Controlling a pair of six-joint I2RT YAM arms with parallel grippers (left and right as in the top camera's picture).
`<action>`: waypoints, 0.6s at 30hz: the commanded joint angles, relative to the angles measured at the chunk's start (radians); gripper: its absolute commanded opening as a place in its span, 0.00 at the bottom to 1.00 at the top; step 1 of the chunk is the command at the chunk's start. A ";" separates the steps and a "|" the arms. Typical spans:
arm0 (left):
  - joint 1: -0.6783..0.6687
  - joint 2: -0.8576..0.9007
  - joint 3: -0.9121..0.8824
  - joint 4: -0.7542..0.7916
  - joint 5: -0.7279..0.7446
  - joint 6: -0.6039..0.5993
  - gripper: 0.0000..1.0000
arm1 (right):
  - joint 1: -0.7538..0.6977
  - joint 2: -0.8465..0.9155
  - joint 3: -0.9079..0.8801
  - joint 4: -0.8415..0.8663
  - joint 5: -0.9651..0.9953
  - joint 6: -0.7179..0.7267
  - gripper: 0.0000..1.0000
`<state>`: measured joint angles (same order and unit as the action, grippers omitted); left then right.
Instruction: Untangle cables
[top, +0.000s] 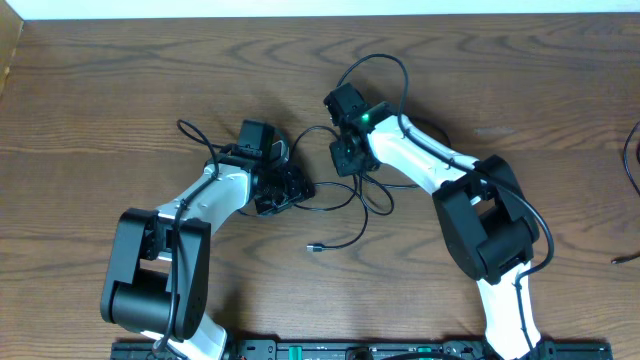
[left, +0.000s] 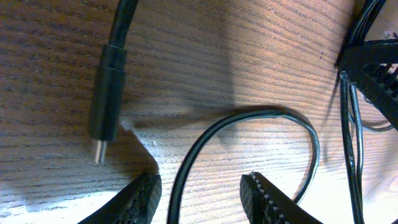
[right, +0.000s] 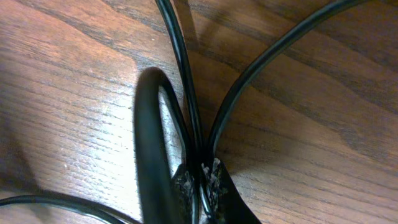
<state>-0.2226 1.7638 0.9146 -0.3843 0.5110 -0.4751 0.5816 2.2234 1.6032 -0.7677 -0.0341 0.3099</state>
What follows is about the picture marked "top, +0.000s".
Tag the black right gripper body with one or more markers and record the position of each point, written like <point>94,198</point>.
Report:
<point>346,164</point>

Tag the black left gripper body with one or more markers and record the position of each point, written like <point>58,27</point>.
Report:
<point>280,189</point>

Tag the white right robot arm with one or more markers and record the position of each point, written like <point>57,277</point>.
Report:
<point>488,227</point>

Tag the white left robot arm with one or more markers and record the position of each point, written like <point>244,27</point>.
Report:
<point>158,274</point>

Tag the brown cardboard panel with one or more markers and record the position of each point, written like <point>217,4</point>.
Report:
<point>11,25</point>

